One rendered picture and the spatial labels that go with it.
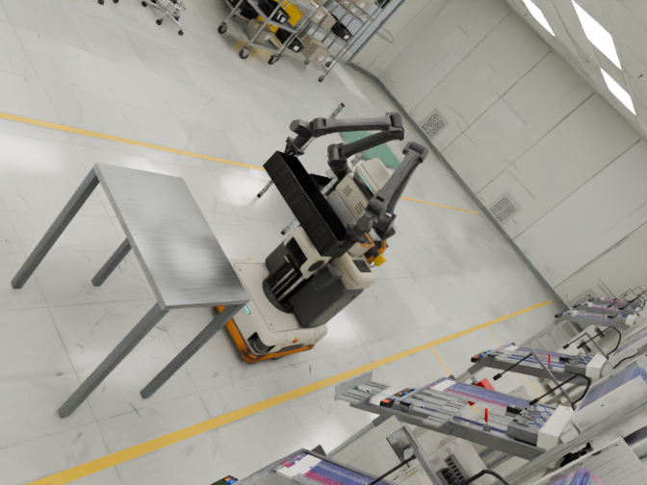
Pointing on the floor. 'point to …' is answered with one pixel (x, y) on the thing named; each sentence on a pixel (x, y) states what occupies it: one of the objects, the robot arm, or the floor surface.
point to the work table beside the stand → (152, 262)
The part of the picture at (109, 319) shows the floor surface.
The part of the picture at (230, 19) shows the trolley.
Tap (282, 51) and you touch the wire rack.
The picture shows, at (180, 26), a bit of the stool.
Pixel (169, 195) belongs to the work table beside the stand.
